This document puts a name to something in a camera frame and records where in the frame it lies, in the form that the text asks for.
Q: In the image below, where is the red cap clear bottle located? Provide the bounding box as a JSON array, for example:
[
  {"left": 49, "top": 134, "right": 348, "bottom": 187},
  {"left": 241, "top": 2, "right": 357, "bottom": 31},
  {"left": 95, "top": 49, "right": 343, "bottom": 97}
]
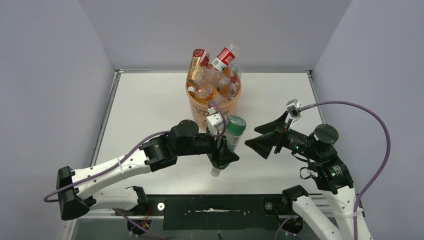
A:
[{"left": 210, "top": 43, "right": 240, "bottom": 72}]

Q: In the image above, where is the orange drink bottle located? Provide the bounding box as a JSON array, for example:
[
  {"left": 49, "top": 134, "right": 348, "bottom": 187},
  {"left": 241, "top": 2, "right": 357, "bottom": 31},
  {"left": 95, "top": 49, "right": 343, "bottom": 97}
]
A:
[{"left": 187, "top": 83, "right": 228, "bottom": 105}]

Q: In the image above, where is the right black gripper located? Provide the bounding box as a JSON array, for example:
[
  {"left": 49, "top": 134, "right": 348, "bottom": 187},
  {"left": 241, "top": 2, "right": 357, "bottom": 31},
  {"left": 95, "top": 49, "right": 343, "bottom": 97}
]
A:
[{"left": 244, "top": 109, "right": 319, "bottom": 159}]

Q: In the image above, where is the red gold drink bottle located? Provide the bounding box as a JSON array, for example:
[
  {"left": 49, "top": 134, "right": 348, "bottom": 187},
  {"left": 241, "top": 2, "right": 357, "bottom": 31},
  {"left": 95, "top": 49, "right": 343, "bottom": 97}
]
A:
[{"left": 186, "top": 48, "right": 210, "bottom": 83}]

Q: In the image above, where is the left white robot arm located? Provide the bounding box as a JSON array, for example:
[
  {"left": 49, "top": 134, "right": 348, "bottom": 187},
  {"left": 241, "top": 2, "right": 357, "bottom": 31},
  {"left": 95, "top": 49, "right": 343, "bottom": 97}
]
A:
[{"left": 56, "top": 119, "right": 240, "bottom": 221}]

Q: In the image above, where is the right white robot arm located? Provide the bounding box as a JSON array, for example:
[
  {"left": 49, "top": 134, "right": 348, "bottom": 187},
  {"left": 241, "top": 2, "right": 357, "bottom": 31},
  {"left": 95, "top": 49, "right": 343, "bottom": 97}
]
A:
[{"left": 244, "top": 111, "right": 373, "bottom": 240}]

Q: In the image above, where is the orange cartoon plastic bin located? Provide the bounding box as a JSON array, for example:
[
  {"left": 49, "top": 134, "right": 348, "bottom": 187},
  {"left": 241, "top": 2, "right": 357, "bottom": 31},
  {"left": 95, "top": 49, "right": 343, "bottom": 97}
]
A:
[{"left": 185, "top": 87, "right": 243, "bottom": 130}]

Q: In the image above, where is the blue pattern clear bottle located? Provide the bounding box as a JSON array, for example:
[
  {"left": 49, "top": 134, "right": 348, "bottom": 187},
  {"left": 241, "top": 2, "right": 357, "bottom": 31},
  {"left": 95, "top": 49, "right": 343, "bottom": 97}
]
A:
[{"left": 227, "top": 64, "right": 243, "bottom": 101}]

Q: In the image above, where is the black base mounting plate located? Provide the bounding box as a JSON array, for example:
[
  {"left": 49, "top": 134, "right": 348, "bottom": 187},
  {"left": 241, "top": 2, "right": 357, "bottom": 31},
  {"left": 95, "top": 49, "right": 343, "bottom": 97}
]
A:
[{"left": 114, "top": 193, "right": 314, "bottom": 232}]

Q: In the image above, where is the crushed clear bottle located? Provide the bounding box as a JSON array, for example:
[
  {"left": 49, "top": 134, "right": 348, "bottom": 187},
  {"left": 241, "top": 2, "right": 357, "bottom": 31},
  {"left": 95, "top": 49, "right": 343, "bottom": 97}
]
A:
[{"left": 192, "top": 66, "right": 231, "bottom": 89}]

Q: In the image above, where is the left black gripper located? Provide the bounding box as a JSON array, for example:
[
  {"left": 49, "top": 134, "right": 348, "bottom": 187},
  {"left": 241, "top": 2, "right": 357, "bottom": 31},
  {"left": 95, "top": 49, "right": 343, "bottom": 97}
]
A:
[{"left": 176, "top": 125, "right": 239, "bottom": 166}]

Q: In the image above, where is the green label bottle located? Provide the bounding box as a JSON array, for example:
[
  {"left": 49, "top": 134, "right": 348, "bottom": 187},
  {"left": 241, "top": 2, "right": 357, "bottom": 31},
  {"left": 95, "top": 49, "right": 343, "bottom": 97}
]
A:
[{"left": 210, "top": 114, "right": 248, "bottom": 178}]

